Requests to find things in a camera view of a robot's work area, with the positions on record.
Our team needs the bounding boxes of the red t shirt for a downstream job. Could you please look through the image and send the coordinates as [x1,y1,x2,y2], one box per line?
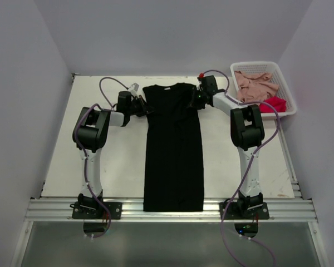
[259,96,287,113]

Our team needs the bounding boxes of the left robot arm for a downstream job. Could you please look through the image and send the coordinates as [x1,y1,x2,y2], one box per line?
[71,91,154,221]

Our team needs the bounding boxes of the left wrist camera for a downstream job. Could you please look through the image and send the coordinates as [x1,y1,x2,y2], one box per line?
[127,83,139,97]

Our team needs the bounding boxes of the purple cable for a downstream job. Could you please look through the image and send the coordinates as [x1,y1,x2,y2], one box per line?
[73,77,133,239]
[202,69,282,267]

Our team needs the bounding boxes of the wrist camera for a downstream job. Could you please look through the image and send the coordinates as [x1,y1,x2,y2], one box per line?
[198,73,208,84]
[127,83,139,97]

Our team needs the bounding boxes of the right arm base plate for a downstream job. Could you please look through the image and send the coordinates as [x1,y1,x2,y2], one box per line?
[219,202,270,220]

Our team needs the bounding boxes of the white plastic basket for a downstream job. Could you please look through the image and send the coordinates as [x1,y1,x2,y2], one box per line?
[230,61,297,117]

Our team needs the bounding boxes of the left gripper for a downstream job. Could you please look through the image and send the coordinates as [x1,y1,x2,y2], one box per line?
[127,95,154,117]

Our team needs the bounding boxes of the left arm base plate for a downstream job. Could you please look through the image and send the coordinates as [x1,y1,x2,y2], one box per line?
[70,202,122,220]

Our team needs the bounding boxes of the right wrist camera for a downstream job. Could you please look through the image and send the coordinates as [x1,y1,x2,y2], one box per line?
[198,73,208,84]

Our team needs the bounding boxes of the beige t shirt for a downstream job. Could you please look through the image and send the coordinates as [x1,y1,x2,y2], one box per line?
[234,71,279,103]

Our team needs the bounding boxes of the black t shirt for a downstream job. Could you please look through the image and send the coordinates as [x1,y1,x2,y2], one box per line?
[143,83,204,211]

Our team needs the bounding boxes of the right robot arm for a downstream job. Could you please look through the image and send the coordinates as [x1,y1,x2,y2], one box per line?
[189,73,269,220]

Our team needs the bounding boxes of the aluminium mounting rail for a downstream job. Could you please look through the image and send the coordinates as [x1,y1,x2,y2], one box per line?
[24,197,317,223]

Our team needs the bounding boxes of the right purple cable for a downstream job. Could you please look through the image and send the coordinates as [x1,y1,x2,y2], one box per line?
[202,69,282,267]

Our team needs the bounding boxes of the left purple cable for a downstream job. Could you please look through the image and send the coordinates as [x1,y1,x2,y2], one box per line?
[73,77,133,239]

